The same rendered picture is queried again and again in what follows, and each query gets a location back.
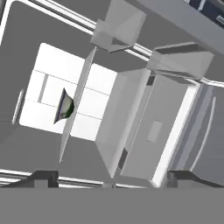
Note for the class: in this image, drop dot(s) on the dark blue cabinet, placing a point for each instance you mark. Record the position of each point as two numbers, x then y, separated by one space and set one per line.
208 8

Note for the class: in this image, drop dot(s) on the grey fridge door bin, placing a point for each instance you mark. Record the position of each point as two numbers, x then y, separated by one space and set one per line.
122 26
183 59

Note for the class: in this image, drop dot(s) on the glass fridge shelf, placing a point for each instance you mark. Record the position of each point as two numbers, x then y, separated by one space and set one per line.
76 105

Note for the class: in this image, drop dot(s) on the grey fridge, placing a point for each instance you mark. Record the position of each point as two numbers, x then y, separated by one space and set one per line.
35 87

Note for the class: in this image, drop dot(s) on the dark bowl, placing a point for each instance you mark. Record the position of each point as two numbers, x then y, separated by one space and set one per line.
61 108

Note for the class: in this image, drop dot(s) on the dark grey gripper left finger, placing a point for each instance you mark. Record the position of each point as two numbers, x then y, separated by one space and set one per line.
46 178

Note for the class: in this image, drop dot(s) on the green pear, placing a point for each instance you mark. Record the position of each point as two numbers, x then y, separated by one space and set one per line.
69 107

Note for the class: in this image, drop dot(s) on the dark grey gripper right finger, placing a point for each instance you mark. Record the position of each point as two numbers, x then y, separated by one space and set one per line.
179 179

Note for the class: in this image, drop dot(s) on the closed grey fridge door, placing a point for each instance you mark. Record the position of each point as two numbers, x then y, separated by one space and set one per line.
208 134

